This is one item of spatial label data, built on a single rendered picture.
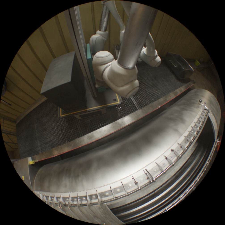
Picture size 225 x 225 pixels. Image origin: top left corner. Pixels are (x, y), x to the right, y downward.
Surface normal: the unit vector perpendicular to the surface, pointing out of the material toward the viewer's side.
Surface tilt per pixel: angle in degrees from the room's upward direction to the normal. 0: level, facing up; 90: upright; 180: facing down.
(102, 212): 12
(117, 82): 72
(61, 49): 90
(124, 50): 80
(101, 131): 1
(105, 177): 40
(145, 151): 45
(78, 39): 90
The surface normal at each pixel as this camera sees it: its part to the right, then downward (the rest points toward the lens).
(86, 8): 0.43, 0.86
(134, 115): 0.00, -0.30
